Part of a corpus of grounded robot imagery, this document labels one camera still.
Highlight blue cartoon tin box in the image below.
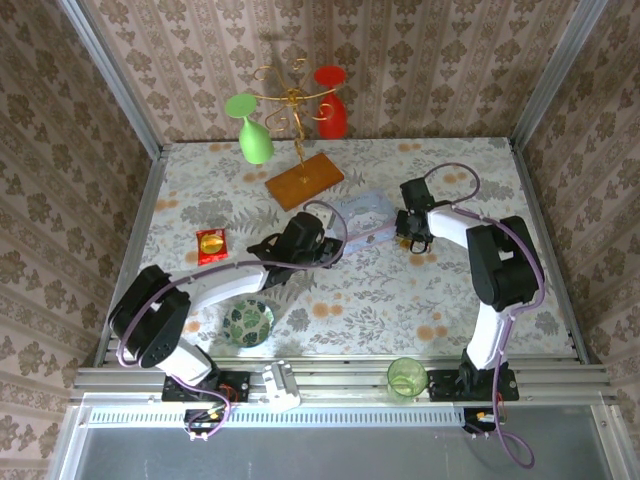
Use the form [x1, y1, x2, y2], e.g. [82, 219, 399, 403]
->
[339, 189, 399, 255]

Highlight floral tablecloth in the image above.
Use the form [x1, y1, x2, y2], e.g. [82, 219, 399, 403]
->
[117, 137, 576, 359]

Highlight red snack packet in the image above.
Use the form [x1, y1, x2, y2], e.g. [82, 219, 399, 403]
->
[195, 228, 231, 267]

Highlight leaf pattern bowl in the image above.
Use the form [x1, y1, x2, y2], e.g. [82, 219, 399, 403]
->
[222, 298, 276, 348]

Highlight green wine glass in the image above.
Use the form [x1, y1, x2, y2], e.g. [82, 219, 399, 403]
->
[224, 92, 275, 166]

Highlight red wine glass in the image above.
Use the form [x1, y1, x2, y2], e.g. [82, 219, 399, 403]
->
[313, 65, 349, 140]

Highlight green plastic cup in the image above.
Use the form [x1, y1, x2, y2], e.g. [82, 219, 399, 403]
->
[387, 356, 429, 404]

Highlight black connector board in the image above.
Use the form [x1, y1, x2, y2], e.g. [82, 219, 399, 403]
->
[462, 407, 507, 437]
[183, 408, 226, 442]

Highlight grey metal sheet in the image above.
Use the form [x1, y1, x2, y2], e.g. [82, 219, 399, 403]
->
[49, 402, 640, 480]

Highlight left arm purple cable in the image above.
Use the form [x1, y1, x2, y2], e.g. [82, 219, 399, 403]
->
[115, 199, 349, 442]

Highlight gold wire glass rack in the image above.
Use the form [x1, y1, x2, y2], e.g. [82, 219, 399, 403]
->
[252, 58, 346, 214]

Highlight aluminium front frame rail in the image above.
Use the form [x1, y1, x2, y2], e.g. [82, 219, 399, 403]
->
[69, 363, 619, 402]

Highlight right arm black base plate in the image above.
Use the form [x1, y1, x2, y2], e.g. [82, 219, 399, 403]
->
[428, 368, 520, 402]

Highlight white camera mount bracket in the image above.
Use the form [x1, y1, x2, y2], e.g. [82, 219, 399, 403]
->
[262, 359, 302, 412]

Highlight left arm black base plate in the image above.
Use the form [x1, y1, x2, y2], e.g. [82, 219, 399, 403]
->
[162, 370, 251, 404]

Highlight white slotted cable duct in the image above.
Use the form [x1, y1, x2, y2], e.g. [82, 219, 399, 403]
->
[82, 405, 464, 427]

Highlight aluminium corner post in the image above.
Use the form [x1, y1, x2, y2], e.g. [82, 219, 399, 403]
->
[509, 0, 609, 151]
[57, 0, 169, 161]

